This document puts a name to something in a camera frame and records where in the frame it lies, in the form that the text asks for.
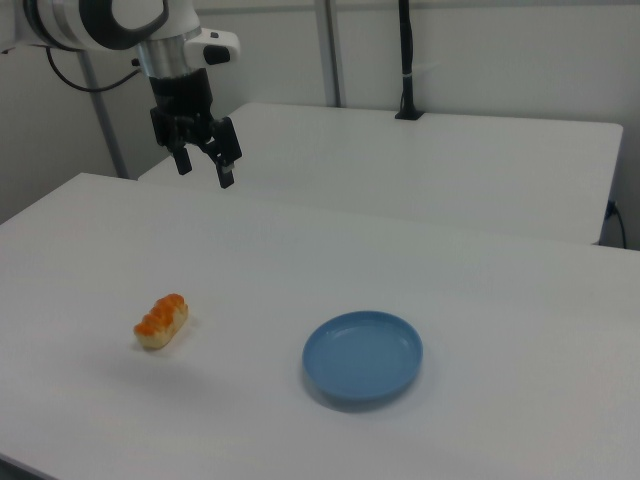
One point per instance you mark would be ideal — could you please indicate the orange glazed bread loaf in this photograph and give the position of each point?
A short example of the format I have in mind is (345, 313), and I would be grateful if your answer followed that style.
(161, 322)

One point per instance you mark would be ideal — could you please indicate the black camera stand pole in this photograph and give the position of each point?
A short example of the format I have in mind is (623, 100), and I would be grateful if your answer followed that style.
(409, 50)

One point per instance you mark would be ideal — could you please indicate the grey metal frame post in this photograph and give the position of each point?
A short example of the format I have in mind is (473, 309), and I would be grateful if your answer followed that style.
(102, 115)
(332, 50)

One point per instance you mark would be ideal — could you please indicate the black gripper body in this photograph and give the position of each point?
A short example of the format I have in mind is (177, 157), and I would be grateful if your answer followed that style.
(180, 100)

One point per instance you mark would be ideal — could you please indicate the blue round plate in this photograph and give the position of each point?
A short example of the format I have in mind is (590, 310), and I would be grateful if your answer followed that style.
(362, 357)

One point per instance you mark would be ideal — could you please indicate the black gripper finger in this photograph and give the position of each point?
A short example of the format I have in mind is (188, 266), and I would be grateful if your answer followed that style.
(227, 142)
(183, 161)

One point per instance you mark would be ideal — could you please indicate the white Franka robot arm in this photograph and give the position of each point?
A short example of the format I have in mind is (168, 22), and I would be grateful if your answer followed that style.
(60, 20)

